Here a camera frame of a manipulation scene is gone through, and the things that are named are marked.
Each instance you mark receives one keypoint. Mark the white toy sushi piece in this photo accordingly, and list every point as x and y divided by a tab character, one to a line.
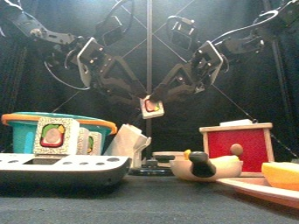
151	107

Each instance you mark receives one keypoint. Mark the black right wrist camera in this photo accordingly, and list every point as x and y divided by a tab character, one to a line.
182	32

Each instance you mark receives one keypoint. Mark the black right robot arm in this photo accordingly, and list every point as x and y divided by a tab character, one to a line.
244	43

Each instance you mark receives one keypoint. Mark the black toy piece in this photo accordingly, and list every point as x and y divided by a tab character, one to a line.
202	166

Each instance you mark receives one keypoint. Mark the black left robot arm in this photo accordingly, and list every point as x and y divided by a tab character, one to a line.
47	35

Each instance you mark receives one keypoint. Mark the small yellow toy piece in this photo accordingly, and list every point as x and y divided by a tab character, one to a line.
187	154

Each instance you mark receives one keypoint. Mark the red wooden drawer box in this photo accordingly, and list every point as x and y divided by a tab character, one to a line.
240	145

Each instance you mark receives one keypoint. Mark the white block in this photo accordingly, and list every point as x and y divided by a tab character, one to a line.
235	122

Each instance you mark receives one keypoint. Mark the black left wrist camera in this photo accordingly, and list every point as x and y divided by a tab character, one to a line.
114	30

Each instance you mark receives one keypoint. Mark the speckled toy sushi slice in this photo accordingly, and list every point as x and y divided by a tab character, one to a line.
83	141
95	143

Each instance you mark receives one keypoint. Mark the white plate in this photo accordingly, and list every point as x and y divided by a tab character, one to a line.
252	189

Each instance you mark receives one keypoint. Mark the white folded paper bag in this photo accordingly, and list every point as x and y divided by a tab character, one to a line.
124	144

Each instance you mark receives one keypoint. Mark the metal frame pole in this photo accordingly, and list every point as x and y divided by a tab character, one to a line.
148	58

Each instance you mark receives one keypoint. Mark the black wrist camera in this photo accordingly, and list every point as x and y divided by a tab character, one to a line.
182	32
114	30

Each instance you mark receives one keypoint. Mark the large speckled toy sushi block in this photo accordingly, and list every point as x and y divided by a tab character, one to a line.
54	135

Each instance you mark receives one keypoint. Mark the orange toy food piece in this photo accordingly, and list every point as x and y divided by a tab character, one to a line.
282	176

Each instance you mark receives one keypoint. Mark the black round base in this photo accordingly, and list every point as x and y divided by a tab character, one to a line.
150	171

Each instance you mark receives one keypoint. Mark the teal basket with orange rim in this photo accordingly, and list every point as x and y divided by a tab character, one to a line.
22	137

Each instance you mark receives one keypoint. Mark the pale wooden bowl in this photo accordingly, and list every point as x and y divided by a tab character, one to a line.
230	170

